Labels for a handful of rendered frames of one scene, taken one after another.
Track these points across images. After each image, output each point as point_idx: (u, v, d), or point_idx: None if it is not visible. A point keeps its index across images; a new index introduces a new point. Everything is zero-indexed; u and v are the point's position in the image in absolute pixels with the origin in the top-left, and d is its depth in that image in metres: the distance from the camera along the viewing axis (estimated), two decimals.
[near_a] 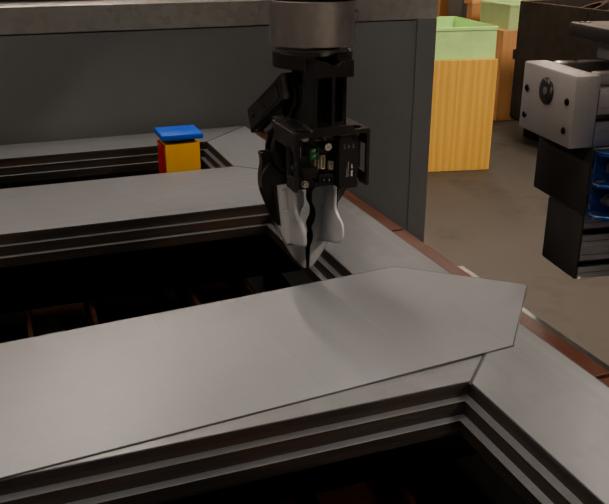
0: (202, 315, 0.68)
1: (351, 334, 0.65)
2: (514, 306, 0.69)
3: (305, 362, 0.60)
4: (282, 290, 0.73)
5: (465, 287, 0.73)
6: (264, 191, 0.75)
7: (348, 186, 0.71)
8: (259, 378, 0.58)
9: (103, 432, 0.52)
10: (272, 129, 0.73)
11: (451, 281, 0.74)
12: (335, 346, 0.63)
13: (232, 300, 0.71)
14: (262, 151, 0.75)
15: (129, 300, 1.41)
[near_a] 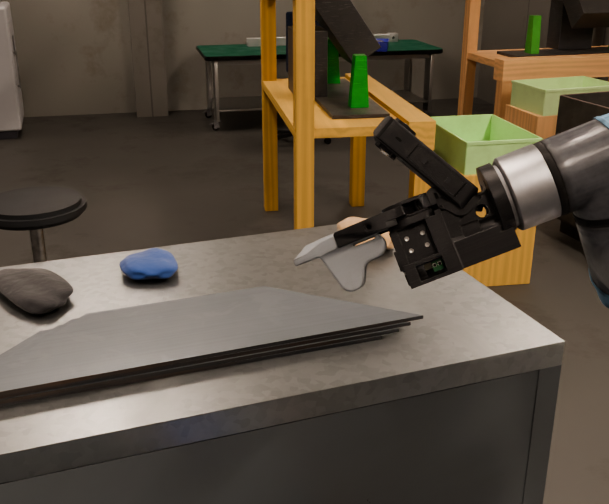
0: None
1: None
2: None
3: None
4: None
5: None
6: (370, 232, 0.74)
7: (410, 284, 0.80)
8: None
9: None
10: (427, 207, 0.75)
11: None
12: None
13: None
14: (401, 206, 0.74)
15: None
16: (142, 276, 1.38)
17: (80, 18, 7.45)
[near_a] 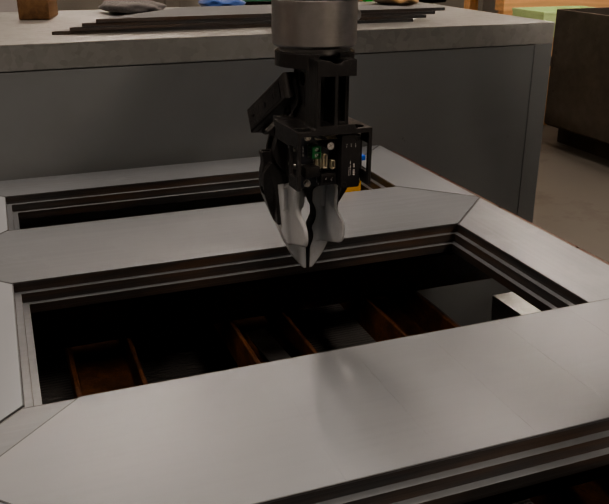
0: (473, 336, 0.76)
1: None
2: None
3: (588, 384, 0.68)
4: (534, 314, 0.80)
5: None
6: (265, 190, 0.75)
7: (350, 185, 0.71)
8: (554, 397, 0.66)
9: (440, 439, 0.60)
10: (274, 128, 0.73)
11: None
12: None
13: (493, 323, 0.78)
14: (263, 150, 0.75)
15: None
16: (218, 5, 1.72)
17: None
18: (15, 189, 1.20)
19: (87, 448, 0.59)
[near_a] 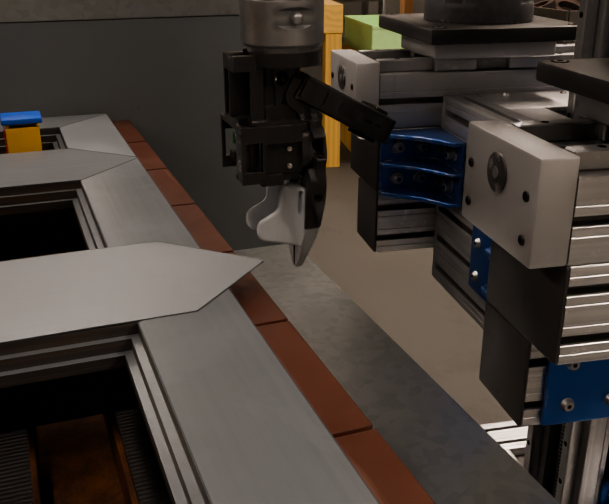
0: None
1: (61, 296, 0.71)
2: (232, 278, 0.75)
3: None
4: (36, 257, 0.79)
5: (204, 260, 0.79)
6: None
7: (239, 180, 0.73)
8: None
9: None
10: None
11: (196, 255, 0.80)
12: (37, 306, 0.69)
13: None
14: None
15: None
16: None
17: None
18: None
19: None
